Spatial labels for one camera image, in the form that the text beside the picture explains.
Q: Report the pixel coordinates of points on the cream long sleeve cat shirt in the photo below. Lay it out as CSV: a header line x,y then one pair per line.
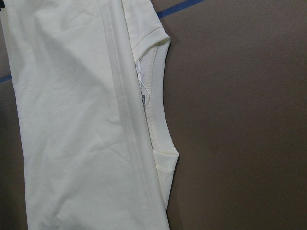
x,y
88,82

